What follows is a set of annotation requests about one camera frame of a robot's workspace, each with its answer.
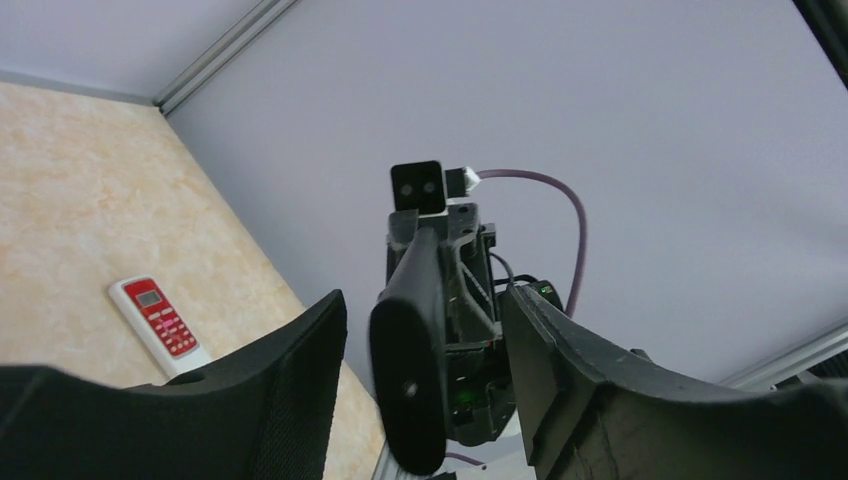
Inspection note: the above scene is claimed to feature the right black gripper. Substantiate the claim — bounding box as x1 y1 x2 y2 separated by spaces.
386 203 516 446

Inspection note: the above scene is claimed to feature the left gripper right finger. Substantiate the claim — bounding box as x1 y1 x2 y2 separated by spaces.
501 286 847 479

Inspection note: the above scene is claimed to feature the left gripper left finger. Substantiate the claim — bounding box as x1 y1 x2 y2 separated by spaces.
1 290 347 479

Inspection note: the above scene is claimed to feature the white red remote control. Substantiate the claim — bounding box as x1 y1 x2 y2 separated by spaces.
107 275 211 379

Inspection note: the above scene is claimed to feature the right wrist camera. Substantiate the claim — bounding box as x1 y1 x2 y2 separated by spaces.
390 160 481 216

